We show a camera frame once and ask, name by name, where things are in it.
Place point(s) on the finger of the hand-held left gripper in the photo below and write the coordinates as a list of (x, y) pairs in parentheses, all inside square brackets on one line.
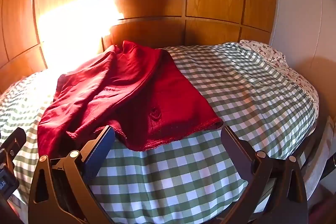
[(15, 138)]

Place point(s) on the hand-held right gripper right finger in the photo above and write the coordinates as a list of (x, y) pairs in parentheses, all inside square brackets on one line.
[(233, 146)]

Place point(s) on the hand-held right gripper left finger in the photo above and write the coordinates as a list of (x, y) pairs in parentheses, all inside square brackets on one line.
[(101, 151)]

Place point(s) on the red knit garment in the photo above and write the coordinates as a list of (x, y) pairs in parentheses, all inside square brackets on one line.
[(131, 92)]

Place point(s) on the green checked blanket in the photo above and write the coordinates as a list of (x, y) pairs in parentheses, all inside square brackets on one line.
[(236, 98)]

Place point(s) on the floral bed sheet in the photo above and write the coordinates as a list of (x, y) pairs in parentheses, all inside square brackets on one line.
[(278, 58)]

